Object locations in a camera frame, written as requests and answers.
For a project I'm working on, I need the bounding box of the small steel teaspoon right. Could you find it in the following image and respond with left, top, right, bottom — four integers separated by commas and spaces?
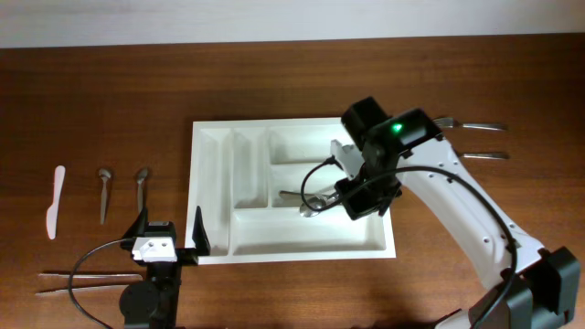
136, 167, 149, 212

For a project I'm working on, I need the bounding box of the steel fork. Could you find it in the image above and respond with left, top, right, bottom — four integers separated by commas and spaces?
458, 152, 510, 160
432, 117, 508, 132

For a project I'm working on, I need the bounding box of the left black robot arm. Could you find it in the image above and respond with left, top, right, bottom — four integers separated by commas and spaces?
119, 208, 211, 328

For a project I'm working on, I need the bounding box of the left black cable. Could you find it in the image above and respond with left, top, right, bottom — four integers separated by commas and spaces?
67, 237, 133, 329

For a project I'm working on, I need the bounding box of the upper metal chopstick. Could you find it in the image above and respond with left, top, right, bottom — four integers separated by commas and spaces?
38, 272, 143, 279

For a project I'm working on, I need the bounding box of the white plastic cutlery tray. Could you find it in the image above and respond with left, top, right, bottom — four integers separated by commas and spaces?
185, 118, 396, 265

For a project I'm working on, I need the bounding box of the right black cable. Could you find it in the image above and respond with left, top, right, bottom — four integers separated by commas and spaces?
300, 154, 518, 329

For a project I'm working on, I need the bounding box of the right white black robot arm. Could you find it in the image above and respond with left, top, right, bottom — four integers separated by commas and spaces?
335, 97, 580, 328

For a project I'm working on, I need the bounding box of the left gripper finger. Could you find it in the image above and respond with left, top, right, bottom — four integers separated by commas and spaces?
192, 206, 211, 256
122, 207, 148, 239

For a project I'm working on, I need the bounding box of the small steel teaspoon left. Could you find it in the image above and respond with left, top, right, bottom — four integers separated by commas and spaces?
98, 168, 112, 225

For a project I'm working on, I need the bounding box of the black cable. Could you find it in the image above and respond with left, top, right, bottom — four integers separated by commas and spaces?
67, 237, 133, 329
300, 154, 518, 329

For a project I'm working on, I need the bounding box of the white plastic knife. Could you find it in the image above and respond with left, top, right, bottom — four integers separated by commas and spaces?
46, 165, 66, 239

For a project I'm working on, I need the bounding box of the steel tablespoon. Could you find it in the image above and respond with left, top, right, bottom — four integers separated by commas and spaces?
278, 190, 326, 201
299, 192, 339, 218

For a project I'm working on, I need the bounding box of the small steel teaspoon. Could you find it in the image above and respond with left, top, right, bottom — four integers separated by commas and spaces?
98, 168, 112, 225
136, 167, 149, 212

